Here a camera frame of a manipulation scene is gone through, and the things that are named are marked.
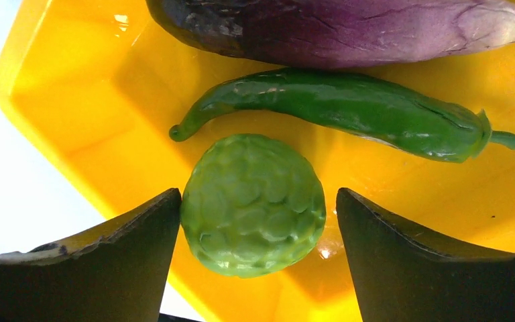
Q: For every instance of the purple eggplant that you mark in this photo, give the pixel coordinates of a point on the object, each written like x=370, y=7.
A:
x=338, y=34

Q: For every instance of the bumpy green custard apple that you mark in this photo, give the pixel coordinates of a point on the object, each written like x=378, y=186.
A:
x=252, y=206

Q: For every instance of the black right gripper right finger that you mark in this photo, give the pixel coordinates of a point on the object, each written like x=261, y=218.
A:
x=404, y=271

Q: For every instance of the yellow plastic tray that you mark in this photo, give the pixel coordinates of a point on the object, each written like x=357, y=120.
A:
x=96, y=85

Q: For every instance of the green chili pepper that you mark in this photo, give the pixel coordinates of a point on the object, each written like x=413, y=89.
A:
x=357, y=104

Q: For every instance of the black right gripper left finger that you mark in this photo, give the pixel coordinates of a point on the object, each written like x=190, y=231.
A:
x=114, y=271

